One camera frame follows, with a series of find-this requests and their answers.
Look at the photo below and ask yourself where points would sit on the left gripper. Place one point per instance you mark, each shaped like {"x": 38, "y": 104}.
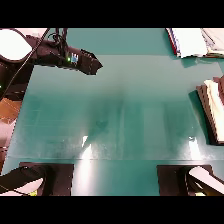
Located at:
{"x": 89, "y": 62}

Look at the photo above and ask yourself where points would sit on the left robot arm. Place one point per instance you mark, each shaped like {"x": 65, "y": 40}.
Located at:
{"x": 50, "y": 55}

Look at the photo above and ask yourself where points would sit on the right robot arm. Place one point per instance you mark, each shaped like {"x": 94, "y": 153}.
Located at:
{"x": 173, "y": 180}

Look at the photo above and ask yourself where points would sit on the cream garment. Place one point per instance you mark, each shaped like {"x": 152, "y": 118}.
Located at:
{"x": 215, "y": 113}

